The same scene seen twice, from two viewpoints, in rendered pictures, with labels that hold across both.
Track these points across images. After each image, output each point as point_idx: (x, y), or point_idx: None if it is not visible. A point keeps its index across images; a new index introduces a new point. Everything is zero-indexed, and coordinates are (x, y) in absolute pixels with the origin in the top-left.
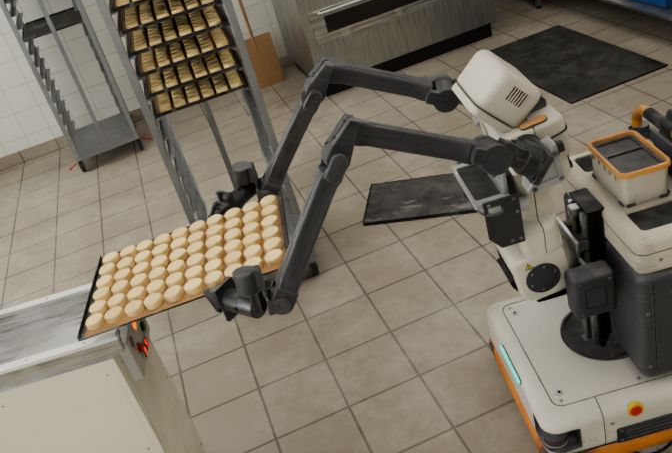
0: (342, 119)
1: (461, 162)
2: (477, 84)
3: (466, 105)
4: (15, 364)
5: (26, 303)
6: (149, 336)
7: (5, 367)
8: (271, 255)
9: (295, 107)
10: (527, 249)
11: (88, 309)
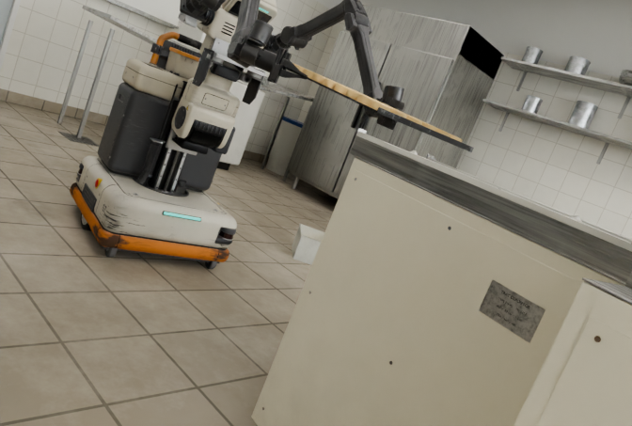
0: None
1: (309, 38)
2: None
3: (271, 7)
4: (516, 193)
5: (459, 172)
6: (325, 230)
7: (526, 197)
8: None
9: None
10: (234, 109)
11: (442, 139)
